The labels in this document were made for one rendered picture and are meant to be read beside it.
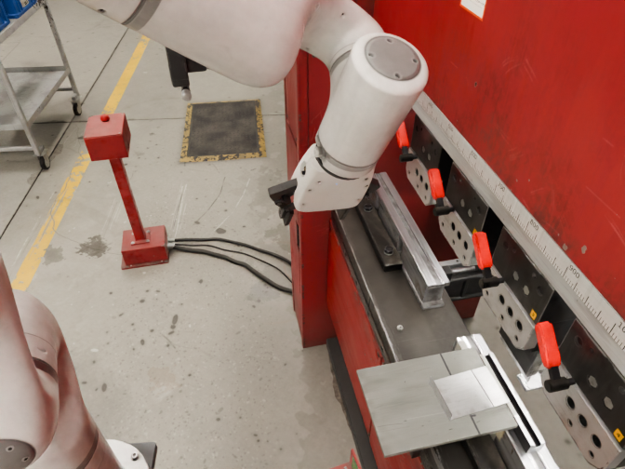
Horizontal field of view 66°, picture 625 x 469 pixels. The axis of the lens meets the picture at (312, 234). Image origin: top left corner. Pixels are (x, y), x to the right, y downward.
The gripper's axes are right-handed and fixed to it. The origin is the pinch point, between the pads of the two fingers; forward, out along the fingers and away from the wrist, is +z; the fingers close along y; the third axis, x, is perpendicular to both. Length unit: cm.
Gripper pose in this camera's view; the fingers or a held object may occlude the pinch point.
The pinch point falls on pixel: (313, 211)
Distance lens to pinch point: 75.7
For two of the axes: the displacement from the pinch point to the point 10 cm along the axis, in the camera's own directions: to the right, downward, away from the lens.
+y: 9.4, -1.0, 3.3
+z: -2.5, 4.5, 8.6
